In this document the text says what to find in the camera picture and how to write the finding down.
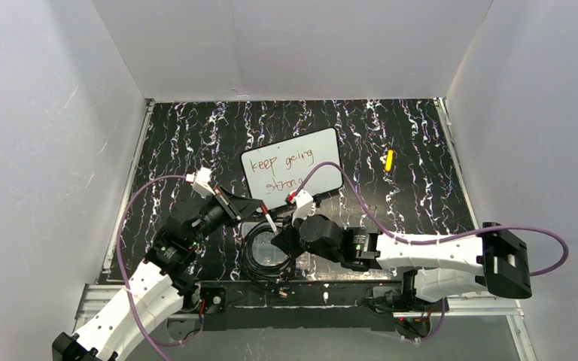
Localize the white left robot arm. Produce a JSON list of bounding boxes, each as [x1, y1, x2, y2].
[[52, 187, 265, 360]]

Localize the red whiteboard marker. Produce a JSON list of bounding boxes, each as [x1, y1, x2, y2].
[[263, 212, 278, 235]]

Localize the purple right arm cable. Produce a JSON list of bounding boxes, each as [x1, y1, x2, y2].
[[286, 162, 569, 277]]

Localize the clear plastic parts box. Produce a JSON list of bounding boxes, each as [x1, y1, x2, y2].
[[238, 222, 311, 284]]

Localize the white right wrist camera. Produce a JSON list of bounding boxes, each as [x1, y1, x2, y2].
[[289, 190, 315, 226]]

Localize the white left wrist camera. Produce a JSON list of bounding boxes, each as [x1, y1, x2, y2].
[[192, 167, 214, 198]]

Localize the aluminium front rail frame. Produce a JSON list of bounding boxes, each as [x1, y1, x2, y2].
[[75, 281, 525, 320]]

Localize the small white whiteboard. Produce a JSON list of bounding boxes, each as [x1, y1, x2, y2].
[[240, 127, 342, 210]]

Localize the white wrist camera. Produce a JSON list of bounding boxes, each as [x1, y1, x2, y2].
[[192, 167, 214, 198], [289, 190, 315, 226]]

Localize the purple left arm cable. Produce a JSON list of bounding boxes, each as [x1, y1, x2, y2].
[[115, 174, 200, 361]]

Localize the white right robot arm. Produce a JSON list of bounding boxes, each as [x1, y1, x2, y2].
[[271, 214, 532, 303]]

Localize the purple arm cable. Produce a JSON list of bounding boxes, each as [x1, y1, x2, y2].
[[286, 162, 569, 277], [115, 174, 200, 361]]

